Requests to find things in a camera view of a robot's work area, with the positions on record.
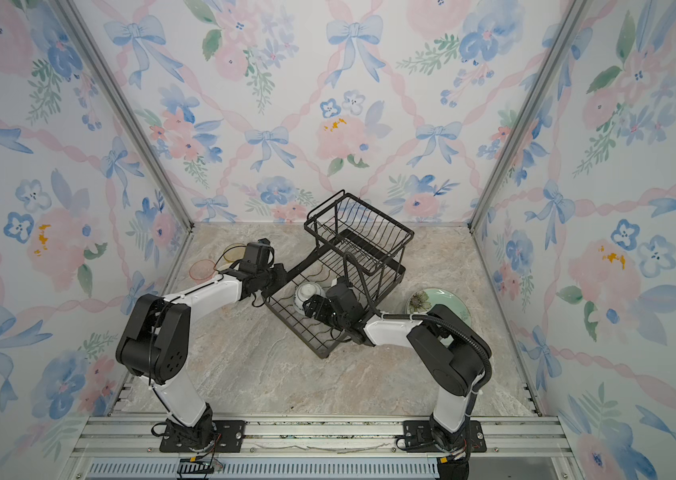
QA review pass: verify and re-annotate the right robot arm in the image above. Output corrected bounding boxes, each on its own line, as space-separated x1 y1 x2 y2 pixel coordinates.
295 280 493 453

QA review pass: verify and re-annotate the black wire dish rack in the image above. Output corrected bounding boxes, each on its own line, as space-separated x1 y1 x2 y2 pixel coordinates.
265 190 414 359

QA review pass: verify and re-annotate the aluminium corner post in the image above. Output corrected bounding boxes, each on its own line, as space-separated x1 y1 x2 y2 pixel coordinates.
469 0 590 234
49 0 194 232

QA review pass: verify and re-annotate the aluminium corner post left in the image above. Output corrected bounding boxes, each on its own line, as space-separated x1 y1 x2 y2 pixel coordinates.
49 0 194 232

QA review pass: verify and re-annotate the green plate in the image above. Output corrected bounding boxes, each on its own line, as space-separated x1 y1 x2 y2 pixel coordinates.
406 288 472 325

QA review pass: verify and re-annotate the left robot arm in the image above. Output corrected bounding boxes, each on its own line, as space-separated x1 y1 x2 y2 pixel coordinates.
115 238 287 450

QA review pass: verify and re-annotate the blue floral bowl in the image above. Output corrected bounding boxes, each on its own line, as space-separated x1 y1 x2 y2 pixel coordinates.
293 282 325 315

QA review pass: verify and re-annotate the aluminium corner post right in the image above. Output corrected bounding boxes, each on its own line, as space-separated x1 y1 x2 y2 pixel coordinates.
469 0 590 234

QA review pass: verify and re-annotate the pink glass cup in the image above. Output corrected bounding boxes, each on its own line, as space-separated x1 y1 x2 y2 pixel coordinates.
188 259 216 284

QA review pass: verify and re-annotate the yellow glass cup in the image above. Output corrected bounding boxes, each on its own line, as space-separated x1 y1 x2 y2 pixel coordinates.
218 243 246 269

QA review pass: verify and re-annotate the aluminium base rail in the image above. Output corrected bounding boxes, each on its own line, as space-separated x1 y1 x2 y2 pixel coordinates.
60 413 583 479

